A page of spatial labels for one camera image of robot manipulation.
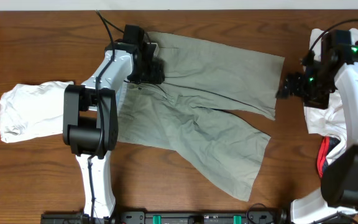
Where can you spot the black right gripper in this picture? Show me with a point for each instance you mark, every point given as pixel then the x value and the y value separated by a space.
pixel 295 86

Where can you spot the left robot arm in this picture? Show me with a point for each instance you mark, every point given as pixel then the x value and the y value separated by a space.
pixel 90 121

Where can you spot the crumpled white shirt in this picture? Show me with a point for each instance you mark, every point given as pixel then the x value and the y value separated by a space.
pixel 331 121

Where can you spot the red and navy garment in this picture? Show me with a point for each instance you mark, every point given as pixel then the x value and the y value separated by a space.
pixel 327 145

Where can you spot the khaki green shorts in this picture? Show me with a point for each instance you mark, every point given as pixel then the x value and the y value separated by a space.
pixel 192 111

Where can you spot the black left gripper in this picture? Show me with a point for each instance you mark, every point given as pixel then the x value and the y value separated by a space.
pixel 153 66

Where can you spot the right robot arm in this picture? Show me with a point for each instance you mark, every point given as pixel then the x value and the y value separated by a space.
pixel 336 200

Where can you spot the black mounting rail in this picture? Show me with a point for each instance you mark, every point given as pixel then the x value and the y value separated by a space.
pixel 257 216

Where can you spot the folded white cloth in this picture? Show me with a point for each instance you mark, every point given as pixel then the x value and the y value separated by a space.
pixel 32 111

